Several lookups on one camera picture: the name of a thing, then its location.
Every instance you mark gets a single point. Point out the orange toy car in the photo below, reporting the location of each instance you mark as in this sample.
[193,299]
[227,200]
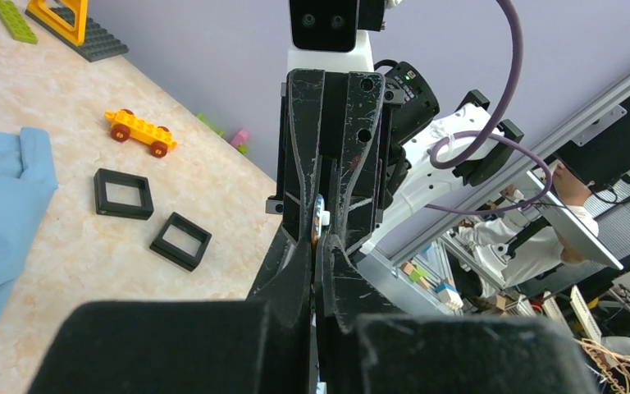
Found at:
[125,125]

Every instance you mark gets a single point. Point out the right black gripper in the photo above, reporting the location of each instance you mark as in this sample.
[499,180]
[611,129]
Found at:
[334,142]

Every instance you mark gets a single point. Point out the green toy brick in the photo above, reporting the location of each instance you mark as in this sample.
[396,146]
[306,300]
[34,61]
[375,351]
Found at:
[15,23]

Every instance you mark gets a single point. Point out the black square frame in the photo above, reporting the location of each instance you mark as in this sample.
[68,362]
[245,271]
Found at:
[122,195]
[181,242]

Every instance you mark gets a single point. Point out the upper black square frame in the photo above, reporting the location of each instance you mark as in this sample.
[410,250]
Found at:
[122,195]

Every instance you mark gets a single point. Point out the round green brooch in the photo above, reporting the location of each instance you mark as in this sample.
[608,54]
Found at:
[321,218]

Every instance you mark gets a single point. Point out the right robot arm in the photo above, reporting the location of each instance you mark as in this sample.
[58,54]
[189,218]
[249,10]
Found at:
[430,156]

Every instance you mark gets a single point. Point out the yellow triangular toy block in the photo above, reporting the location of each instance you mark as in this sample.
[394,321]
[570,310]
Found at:
[73,32]

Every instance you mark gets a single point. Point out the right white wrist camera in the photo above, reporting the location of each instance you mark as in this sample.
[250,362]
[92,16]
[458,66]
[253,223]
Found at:
[334,35]

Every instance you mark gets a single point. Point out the lower black square frame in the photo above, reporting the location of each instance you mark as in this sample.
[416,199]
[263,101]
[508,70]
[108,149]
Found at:
[181,242]

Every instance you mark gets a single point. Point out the silver laptop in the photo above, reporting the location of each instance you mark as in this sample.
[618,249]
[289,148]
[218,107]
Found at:
[568,225]

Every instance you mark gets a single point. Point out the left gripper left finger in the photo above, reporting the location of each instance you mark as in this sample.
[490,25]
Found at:
[258,345]

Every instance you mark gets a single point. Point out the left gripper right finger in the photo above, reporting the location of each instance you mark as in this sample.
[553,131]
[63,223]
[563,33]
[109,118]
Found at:
[366,344]

